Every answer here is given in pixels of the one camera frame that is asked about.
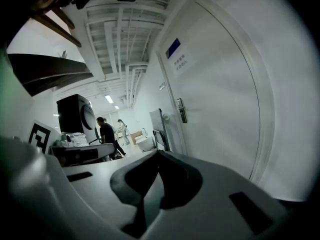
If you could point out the clear plastic container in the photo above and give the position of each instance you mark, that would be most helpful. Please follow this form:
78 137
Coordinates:
78 139

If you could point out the blue door plate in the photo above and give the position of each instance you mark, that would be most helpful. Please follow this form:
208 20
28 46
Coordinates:
173 47

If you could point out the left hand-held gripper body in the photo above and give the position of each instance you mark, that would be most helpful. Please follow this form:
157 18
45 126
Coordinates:
40 136

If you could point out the white ceiling pipe bundle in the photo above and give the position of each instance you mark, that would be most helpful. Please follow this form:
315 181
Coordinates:
131 84

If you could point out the brown wooden wall shelf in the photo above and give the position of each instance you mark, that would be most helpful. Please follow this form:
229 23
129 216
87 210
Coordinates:
45 69
57 27

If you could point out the white paper door notice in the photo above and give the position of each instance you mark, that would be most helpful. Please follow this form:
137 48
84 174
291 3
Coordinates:
181 64

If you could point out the brown cardboard box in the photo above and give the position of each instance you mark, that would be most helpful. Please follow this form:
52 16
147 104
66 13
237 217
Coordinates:
136 135

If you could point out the silver door lock plate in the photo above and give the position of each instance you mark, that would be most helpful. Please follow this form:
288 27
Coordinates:
181 110

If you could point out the metal platform trolley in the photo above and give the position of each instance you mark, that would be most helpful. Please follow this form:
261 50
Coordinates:
158 124

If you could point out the black washing machine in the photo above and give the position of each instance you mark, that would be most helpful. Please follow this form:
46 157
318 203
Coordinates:
75 114

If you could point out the white toilet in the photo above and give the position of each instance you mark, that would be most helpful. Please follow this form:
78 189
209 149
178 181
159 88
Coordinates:
145 143

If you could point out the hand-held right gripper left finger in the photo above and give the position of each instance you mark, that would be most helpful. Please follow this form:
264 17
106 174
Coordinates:
100 184

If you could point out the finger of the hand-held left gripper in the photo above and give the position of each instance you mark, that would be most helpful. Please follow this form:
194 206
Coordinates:
106 149

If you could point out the white door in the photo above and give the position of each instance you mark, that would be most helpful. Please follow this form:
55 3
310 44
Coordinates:
215 104

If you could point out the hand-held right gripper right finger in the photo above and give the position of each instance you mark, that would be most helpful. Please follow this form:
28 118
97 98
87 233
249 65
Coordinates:
212 184

